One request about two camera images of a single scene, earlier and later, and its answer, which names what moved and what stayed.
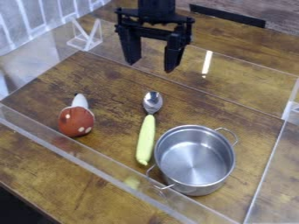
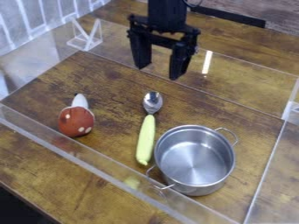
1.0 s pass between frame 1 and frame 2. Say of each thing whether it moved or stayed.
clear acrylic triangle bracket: stayed
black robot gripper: moved
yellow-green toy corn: stayed
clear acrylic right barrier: stayed
